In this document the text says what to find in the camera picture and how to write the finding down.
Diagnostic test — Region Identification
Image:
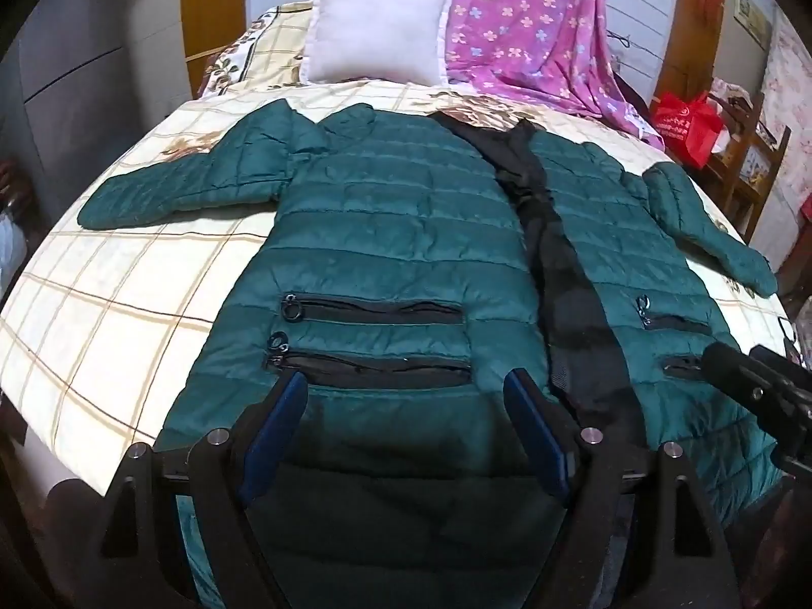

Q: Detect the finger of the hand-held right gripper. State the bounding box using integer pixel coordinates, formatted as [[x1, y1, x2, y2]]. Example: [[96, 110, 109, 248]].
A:
[[700, 341, 771, 399]]

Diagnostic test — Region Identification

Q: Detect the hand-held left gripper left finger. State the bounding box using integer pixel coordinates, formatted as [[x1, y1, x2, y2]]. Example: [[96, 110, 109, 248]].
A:
[[77, 369, 312, 609]]

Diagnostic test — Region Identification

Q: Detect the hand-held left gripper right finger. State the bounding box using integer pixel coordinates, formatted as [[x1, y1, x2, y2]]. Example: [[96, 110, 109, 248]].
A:
[[502, 368, 745, 609]]

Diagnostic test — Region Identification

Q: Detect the green puffer jacket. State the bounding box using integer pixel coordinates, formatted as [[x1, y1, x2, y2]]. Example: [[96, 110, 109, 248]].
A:
[[77, 101, 785, 609]]

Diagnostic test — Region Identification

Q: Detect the floral checked bed sheet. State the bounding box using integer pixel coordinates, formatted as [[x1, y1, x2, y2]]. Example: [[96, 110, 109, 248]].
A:
[[0, 3, 803, 502]]

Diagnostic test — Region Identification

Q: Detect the wooden chair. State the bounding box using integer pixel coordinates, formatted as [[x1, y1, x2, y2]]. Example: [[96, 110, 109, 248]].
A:
[[703, 76, 794, 247]]

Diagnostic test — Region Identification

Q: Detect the red shopping bag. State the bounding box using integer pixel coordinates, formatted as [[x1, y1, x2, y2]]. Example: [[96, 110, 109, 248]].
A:
[[653, 91, 725, 170]]

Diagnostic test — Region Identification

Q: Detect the pale floral curtain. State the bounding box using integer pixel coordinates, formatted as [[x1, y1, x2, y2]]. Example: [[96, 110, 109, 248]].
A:
[[760, 13, 812, 220]]

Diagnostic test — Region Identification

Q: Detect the grey wardrobe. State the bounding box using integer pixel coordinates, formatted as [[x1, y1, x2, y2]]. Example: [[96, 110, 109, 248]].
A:
[[9, 0, 194, 217]]

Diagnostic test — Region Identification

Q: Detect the purple floral blanket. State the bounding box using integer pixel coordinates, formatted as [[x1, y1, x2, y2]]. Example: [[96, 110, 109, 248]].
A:
[[336, 0, 668, 151]]

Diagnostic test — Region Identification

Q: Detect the white pillow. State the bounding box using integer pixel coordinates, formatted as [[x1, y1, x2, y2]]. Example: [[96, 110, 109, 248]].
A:
[[298, 0, 455, 87]]

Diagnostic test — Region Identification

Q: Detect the orange wooden panel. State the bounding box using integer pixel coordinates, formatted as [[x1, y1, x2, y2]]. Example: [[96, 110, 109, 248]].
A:
[[178, 0, 256, 65]]

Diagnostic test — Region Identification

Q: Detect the framed wall picture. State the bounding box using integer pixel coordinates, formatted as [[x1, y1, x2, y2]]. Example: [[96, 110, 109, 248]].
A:
[[732, 0, 775, 47]]

